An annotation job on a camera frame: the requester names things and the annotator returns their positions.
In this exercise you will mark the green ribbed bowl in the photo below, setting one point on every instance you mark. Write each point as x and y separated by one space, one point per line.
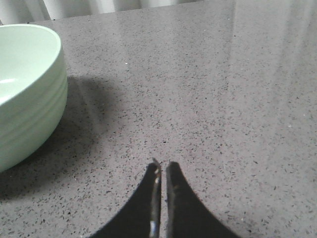
33 89

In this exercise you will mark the white pleated curtain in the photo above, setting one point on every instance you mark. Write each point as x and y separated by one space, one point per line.
24 11

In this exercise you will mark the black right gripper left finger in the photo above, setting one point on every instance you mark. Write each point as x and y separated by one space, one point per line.
140 216

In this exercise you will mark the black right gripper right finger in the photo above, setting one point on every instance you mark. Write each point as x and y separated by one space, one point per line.
187 215

